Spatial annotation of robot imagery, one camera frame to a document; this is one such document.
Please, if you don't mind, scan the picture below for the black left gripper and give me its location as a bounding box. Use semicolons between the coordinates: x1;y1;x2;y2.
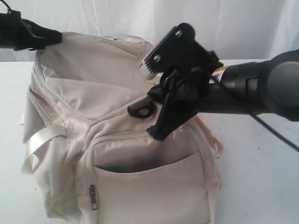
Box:
0;10;63;50

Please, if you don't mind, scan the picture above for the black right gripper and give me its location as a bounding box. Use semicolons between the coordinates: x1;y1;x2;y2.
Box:
127;50;221;141

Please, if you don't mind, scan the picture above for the cream fabric duffel bag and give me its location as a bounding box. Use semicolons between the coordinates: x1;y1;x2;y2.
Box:
22;32;223;224

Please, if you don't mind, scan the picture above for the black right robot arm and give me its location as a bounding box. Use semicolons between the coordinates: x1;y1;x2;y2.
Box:
127;50;299;141

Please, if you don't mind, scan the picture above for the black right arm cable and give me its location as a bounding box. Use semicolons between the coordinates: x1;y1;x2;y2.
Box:
251;112;299;151

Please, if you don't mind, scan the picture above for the white backdrop curtain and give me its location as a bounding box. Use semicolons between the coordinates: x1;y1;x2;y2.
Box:
0;0;299;59

